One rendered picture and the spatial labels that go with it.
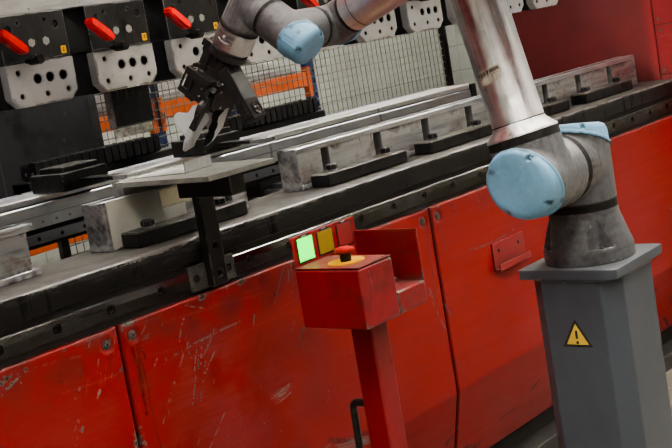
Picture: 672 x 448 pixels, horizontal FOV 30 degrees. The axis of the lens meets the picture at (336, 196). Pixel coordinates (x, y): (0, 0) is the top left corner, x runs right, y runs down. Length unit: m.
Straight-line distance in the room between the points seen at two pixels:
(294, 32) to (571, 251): 0.61
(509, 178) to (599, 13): 2.37
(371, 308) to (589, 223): 0.49
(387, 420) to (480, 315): 0.72
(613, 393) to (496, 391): 1.15
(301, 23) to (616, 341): 0.76
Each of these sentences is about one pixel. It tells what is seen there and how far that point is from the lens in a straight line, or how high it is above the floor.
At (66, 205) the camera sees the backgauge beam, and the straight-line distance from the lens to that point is 2.68.
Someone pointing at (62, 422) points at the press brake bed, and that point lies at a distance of 2.23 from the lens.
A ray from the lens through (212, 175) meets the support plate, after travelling 2.27.
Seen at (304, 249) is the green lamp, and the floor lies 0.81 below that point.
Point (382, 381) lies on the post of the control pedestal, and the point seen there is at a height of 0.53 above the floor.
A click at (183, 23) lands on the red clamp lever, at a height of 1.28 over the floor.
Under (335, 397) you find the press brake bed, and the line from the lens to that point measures 2.72.
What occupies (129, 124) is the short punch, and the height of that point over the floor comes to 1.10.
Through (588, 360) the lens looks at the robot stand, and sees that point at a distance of 2.12.
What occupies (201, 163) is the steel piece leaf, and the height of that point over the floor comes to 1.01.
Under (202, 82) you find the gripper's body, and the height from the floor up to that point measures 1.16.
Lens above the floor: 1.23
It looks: 8 degrees down
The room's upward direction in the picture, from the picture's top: 10 degrees counter-clockwise
